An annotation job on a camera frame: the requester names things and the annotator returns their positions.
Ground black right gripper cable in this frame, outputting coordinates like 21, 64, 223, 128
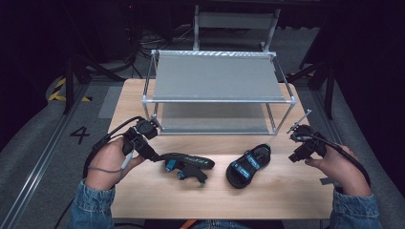
309, 133, 373, 189

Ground grey metal chair frame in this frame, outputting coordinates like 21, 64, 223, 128
192, 4, 282, 53

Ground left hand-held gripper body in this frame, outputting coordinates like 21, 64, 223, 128
121, 116, 160, 159

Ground person's left hand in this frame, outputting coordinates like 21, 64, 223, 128
84, 136, 146, 191

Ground orange strap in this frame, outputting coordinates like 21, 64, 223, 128
179, 219, 198, 229

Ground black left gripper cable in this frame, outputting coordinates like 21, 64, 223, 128
82, 115, 144, 179

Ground black tripod stand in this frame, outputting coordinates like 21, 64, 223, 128
286, 53, 338, 121
61, 55, 123, 115

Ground person's legs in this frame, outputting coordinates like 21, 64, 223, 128
190, 219, 252, 229

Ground thin grey cable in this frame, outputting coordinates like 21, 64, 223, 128
87, 149, 136, 175

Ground metal two-tier shelf rack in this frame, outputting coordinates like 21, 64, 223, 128
140, 49, 298, 136

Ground black sandal with blue straps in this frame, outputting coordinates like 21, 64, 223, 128
159, 152, 216, 188
225, 143, 272, 190

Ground yellow and black floor tape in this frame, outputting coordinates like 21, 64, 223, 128
47, 77, 94, 103

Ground person's right hand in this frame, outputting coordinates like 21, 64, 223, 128
304, 143, 373, 198

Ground metal floor rail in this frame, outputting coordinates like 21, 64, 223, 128
0, 84, 89, 229

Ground bundle of floor cables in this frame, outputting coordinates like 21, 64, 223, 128
127, 22, 196, 61

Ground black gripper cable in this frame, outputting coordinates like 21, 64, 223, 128
82, 115, 144, 179
309, 133, 373, 189

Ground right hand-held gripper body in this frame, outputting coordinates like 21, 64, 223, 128
288, 109, 328, 159

